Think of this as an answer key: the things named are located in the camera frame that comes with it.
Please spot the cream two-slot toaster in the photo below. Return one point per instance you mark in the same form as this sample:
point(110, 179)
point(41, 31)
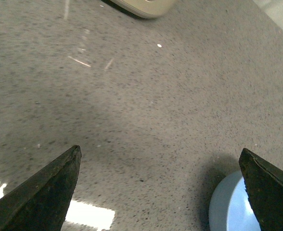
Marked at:
point(146, 8)

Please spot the blue bowl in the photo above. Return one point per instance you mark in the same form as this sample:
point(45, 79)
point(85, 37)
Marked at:
point(229, 208)

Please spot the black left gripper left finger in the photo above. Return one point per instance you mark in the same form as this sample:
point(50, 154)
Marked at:
point(41, 202)

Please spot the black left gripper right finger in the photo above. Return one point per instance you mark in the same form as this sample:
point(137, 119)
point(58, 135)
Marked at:
point(264, 186)

